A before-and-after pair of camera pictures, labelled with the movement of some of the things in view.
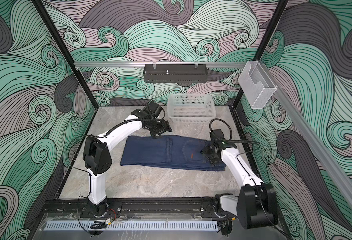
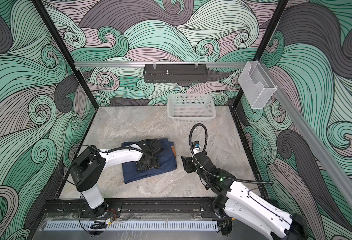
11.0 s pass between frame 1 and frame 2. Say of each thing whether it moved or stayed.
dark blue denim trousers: moved
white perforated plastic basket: stayed
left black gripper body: moved
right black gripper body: moved
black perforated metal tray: stayed
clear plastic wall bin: stayed
